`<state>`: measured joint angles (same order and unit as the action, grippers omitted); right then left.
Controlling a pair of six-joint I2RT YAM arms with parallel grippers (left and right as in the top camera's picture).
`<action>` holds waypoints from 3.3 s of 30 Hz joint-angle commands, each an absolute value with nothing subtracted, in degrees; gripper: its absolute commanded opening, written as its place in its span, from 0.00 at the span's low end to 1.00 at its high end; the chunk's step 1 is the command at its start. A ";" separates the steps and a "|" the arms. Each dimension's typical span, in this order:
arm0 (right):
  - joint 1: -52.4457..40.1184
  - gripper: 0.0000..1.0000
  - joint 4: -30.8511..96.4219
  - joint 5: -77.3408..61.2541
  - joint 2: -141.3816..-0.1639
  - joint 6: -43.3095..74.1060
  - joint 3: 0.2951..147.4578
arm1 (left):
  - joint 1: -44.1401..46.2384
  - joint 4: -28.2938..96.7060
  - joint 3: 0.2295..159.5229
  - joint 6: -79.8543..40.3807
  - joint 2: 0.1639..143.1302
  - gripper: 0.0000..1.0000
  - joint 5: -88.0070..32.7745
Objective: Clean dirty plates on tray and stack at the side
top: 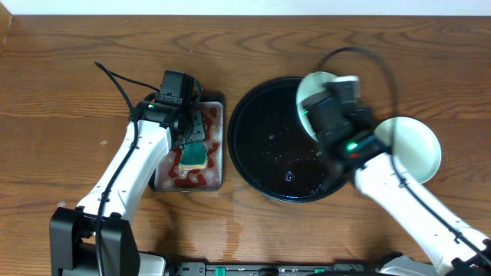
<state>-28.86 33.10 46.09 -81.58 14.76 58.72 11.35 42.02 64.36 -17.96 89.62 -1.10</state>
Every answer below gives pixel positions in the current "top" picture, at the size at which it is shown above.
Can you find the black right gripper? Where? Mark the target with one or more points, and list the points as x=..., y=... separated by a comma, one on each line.
x=361, y=117

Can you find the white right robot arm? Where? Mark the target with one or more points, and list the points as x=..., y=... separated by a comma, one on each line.
x=452, y=246

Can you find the white rectangular wash tray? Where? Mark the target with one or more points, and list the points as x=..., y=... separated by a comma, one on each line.
x=168, y=177

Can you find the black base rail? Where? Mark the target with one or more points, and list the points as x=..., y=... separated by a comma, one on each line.
x=203, y=269

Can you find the round black tray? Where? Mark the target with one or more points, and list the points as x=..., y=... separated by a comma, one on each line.
x=270, y=149

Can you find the green yellow sponge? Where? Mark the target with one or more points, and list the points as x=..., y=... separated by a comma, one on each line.
x=194, y=156

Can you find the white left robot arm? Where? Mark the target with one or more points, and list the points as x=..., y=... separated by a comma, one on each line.
x=95, y=237

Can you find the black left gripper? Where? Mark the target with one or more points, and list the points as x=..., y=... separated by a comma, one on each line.
x=196, y=128

